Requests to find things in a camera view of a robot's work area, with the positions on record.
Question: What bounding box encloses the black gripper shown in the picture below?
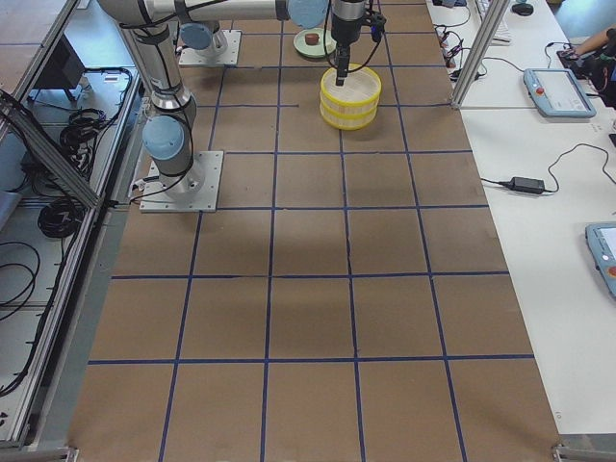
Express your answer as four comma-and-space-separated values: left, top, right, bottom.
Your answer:
331, 13, 362, 87

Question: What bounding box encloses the yellow steamer layer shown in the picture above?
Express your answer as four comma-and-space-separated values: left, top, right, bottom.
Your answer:
320, 67, 382, 115
320, 103, 377, 131

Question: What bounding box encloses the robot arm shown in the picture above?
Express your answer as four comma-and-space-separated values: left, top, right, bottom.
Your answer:
99, 1, 327, 197
330, 0, 372, 87

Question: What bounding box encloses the light green plate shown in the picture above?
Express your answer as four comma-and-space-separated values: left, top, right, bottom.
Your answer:
293, 28, 336, 59

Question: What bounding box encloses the red-brown bun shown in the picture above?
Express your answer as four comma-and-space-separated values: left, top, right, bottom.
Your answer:
304, 33, 320, 46

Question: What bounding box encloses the teach pendant far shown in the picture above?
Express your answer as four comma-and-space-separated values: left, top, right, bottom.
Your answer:
523, 68, 596, 118

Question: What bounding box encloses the teach pendant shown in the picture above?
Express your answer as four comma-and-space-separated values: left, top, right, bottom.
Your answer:
523, 68, 596, 118
585, 221, 616, 296

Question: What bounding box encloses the black power adapter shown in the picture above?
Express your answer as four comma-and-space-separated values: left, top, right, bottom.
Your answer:
498, 176, 547, 195

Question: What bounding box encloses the teach pendant near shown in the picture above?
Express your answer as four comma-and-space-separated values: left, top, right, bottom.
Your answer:
585, 221, 616, 296

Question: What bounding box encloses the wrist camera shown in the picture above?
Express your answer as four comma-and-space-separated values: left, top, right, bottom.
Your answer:
370, 12, 387, 43

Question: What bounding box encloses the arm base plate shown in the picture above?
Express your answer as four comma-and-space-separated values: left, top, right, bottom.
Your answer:
179, 29, 242, 67
139, 151, 224, 214

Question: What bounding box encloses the aluminium frame post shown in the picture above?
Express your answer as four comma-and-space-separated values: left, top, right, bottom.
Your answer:
450, 0, 509, 109

